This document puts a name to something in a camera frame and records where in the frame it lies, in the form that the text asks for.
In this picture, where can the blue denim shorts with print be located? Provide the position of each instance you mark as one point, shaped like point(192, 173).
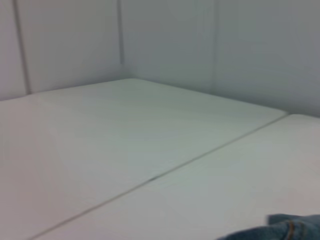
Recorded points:
point(282, 228)

